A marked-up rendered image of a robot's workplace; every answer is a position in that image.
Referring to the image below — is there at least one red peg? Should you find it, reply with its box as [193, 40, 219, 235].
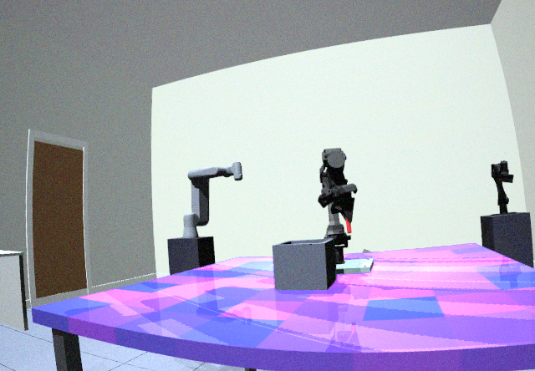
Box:
[345, 218, 352, 233]

